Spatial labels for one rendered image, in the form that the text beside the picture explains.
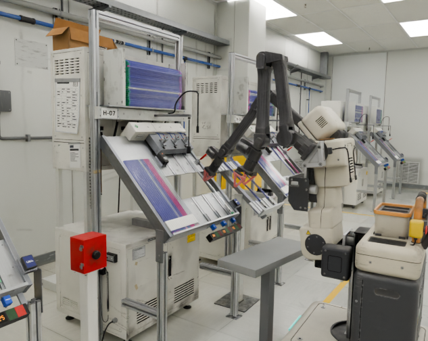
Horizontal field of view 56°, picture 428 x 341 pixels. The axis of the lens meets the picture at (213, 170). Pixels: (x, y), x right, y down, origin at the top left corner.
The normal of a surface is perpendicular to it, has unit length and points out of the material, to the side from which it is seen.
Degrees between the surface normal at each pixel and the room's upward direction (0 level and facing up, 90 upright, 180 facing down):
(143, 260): 90
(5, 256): 47
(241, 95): 90
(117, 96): 90
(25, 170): 89
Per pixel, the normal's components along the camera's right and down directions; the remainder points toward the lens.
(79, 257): -0.56, 0.08
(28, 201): 0.83, 0.07
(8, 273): 0.62, -0.63
